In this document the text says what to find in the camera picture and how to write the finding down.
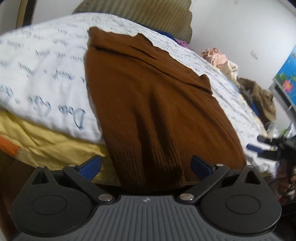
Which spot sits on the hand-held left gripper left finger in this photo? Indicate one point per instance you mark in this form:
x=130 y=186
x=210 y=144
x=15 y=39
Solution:
x=91 y=168

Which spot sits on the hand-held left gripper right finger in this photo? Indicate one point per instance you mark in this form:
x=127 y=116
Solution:
x=200 y=168

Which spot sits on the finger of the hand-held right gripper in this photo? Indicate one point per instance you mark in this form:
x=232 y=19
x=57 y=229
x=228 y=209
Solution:
x=268 y=140
x=259 y=149

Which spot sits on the brown knit sweater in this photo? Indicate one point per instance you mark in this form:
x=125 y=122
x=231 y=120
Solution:
x=150 y=104

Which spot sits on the pile of clothes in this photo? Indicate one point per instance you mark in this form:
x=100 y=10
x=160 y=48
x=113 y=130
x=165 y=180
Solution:
x=263 y=99

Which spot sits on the person's patterned clothing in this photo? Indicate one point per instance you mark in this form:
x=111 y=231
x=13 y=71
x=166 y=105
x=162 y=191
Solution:
x=288 y=180

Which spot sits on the royal blue cloth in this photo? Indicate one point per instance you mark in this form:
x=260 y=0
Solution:
x=255 y=110

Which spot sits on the grey ledge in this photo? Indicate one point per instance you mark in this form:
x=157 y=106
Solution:
x=281 y=95

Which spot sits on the black white zigzag cloth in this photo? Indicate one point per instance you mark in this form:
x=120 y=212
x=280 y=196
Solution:
x=246 y=92

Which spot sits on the yellow sheet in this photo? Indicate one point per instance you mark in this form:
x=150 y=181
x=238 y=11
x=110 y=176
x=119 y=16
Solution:
x=41 y=143

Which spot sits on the cream cloth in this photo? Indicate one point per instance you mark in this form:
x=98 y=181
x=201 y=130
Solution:
x=231 y=70

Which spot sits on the pink cloth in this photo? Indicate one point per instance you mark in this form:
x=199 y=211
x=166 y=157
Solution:
x=214 y=56

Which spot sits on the white script printed blanket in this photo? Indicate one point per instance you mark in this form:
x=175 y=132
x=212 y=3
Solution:
x=41 y=69

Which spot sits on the purple cloth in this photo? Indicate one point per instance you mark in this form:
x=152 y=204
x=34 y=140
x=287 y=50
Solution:
x=183 y=43

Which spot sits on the dark blue cloth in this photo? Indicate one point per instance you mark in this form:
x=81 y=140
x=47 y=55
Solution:
x=168 y=34

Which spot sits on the olive green padded headboard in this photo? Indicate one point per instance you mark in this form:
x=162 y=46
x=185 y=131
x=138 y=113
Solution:
x=150 y=16

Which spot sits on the blue flower wall poster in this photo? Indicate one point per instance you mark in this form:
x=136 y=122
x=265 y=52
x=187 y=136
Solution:
x=286 y=74

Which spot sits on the white wall switch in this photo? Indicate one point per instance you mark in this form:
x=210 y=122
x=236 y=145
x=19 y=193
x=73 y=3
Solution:
x=254 y=54

